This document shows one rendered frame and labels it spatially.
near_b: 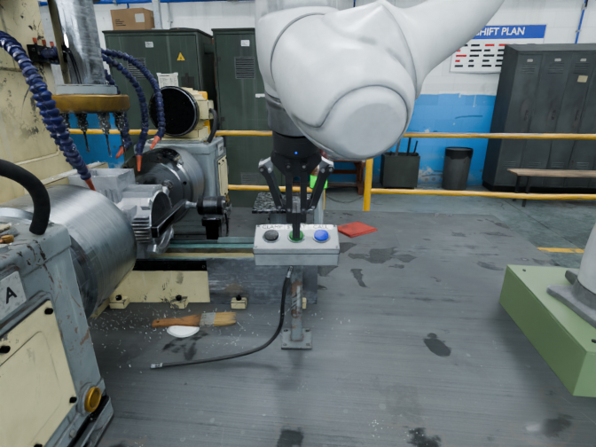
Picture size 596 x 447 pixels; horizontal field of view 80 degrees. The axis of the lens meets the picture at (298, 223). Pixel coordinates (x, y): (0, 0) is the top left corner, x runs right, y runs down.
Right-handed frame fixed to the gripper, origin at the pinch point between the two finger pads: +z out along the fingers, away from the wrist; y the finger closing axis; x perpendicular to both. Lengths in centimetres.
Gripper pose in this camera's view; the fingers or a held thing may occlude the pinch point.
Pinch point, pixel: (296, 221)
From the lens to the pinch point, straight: 69.1
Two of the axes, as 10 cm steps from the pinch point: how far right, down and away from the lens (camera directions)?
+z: 0.0, 7.3, 6.9
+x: 0.0, 6.9, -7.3
